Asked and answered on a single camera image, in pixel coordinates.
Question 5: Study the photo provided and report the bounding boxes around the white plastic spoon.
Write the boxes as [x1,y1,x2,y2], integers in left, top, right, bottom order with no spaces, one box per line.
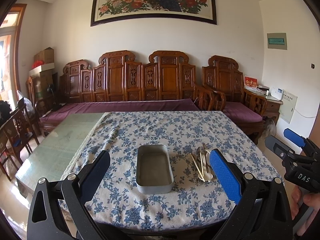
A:
[202,150,213,181]

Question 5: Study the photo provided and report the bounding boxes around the steel spoon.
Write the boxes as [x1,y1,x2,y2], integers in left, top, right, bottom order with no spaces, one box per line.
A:
[196,146,203,167]

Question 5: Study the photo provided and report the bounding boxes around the right hand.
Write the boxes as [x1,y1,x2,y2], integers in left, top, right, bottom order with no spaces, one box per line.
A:
[290,185,320,236]

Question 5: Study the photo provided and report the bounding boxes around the blue floral tablecloth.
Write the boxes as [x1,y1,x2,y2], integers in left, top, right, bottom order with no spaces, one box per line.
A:
[64,111,278,232]

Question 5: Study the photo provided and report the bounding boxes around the wooden side table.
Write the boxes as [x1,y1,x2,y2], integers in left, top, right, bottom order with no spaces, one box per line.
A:
[263,99,283,124]

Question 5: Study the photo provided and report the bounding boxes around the white telephone device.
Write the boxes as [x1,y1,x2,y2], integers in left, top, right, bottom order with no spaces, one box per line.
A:
[269,87,284,101]

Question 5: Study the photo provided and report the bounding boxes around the purple armchair cushion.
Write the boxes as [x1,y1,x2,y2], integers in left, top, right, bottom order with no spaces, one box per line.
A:
[223,102,263,123]

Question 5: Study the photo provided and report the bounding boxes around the metal rectangular tray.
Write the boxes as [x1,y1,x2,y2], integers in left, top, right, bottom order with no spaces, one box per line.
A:
[136,145,174,194]

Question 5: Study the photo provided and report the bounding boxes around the red card sign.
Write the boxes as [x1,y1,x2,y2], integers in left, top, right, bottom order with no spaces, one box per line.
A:
[244,76,258,90]

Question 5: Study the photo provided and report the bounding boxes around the purple sofa cushion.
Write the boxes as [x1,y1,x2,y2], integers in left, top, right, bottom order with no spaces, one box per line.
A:
[40,99,198,124]

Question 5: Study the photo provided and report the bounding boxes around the black desk lamp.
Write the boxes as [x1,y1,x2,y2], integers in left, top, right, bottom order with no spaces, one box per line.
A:
[47,84,61,111]

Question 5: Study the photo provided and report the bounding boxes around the dark wooden chair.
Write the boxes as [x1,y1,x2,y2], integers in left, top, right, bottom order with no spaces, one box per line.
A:
[1,101,40,181]

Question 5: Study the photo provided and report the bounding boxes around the white plastic bag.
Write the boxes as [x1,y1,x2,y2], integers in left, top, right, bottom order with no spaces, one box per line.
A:
[17,90,35,116]

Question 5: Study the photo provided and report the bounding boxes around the carved wooden armchair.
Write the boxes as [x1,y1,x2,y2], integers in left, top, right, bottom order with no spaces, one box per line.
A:
[202,55,267,144]

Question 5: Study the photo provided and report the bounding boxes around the stacked cardboard boxes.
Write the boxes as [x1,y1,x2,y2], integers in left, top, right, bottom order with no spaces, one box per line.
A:
[26,47,55,106]

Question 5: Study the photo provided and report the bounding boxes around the long carved wooden sofa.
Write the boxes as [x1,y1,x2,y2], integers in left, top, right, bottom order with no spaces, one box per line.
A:
[58,50,198,104]

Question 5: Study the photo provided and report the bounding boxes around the floral peacock framed painting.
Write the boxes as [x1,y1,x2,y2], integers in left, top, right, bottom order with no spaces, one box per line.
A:
[91,0,217,26]

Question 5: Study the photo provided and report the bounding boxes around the white wall cabinet door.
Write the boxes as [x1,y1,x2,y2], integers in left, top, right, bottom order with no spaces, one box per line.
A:
[279,90,298,124]

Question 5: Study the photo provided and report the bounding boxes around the grey wall panel box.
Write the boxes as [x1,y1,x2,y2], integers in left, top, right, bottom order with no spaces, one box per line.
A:
[267,33,287,50]

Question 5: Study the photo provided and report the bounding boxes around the wooden door frame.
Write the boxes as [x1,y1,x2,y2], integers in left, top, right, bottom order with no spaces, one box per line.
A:
[1,3,27,109]

